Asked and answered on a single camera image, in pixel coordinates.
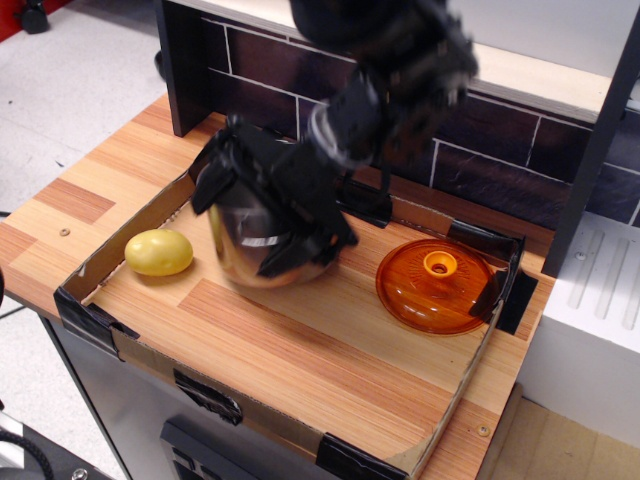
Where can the white drainboard sink unit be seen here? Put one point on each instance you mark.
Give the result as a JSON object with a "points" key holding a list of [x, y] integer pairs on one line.
{"points": [[583, 361]]}

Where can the cardboard fence with black tape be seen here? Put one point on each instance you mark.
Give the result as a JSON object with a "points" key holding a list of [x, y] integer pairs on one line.
{"points": [[313, 380]]}

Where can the black caster wheel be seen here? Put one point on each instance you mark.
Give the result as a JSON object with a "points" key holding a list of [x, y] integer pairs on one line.
{"points": [[32, 17]]}

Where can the stainless steel metal pot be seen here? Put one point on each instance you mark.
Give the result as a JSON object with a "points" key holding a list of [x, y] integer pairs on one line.
{"points": [[236, 218]]}

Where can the black oven control panel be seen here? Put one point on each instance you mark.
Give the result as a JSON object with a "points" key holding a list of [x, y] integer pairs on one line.
{"points": [[191, 459]]}

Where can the orange transparent pot lid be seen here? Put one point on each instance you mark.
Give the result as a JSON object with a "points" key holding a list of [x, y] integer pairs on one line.
{"points": [[438, 287]]}

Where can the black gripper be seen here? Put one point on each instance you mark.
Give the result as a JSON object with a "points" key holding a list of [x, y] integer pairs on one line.
{"points": [[289, 178]]}

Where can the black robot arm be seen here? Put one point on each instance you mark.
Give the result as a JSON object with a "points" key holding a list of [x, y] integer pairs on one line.
{"points": [[414, 65]]}

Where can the yellow potato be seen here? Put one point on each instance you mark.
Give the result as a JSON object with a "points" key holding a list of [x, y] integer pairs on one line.
{"points": [[158, 253]]}

